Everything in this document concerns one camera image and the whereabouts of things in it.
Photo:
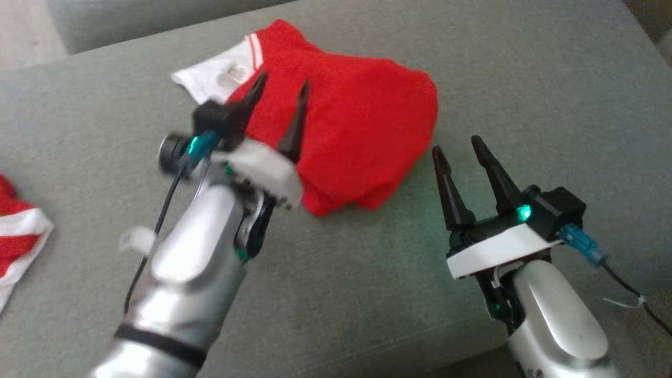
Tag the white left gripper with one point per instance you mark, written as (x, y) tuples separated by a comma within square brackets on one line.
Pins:
[(268, 170)]

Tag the red shorts with white trim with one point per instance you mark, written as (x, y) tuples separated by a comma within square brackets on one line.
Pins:
[(16, 231)]

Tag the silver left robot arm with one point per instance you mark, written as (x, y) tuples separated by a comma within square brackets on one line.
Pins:
[(189, 252)]

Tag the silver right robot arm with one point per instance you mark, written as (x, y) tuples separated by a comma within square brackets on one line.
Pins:
[(562, 320)]

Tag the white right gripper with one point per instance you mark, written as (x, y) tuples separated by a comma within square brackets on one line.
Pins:
[(499, 249)]

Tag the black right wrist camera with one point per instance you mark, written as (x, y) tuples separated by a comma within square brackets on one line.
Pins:
[(559, 207)]

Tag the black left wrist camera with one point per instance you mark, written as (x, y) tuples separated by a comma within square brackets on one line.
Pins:
[(215, 118)]

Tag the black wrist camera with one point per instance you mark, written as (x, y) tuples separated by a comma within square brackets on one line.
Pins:
[(215, 118), (559, 207)]

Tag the grey sofa back cushion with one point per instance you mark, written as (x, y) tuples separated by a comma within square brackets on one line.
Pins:
[(131, 21)]

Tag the grey sofa seat cushion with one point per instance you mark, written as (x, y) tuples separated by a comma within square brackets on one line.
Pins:
[(367, 294)]

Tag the red basketball jersey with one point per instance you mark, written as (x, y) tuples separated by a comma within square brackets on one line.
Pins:
[(362, 121)]

